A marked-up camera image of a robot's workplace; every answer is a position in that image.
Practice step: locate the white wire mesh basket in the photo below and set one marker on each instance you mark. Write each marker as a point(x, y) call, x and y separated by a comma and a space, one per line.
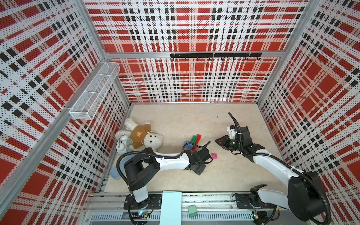
point(86, 107)

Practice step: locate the black hook rail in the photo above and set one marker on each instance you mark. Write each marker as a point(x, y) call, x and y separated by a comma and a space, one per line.
point(245, 55)

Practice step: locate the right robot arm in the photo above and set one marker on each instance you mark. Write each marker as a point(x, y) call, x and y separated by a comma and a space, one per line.
point(305, 196)

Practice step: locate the blue lego brick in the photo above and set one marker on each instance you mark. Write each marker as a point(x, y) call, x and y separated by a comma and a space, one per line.
point(189, 145)

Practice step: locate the white alarm clock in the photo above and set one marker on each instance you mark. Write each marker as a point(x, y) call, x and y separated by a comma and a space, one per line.
point(124, 145)

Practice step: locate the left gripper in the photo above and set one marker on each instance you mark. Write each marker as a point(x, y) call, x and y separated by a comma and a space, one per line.
point(199, 171)

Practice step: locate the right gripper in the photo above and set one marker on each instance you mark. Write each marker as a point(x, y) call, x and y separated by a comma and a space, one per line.
point(223, 141)

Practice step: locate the green terminal connector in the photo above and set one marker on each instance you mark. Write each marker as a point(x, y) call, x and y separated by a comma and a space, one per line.
point(192, 211)

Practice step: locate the red lego brick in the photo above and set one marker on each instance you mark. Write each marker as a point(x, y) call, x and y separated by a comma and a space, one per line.
point(197, 141)

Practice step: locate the pink small lego brick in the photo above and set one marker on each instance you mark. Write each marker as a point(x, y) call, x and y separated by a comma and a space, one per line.
point(214, 155)

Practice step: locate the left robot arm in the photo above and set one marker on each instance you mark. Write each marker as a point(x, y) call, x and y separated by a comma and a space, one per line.
point(137, 168)

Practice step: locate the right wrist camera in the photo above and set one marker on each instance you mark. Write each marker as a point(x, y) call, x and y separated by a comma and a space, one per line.
point(232, 132)

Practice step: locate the light blue case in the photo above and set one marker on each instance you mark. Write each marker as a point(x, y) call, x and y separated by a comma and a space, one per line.
point(114, 173)

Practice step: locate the pale green upright panel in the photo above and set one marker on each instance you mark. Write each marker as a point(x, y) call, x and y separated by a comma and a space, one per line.
point(171, 208)

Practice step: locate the green lego brick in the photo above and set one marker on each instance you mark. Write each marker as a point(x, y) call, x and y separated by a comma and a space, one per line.
point(194, 139)

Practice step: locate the white teddy bear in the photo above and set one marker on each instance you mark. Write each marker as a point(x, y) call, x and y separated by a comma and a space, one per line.
point(141, 135)

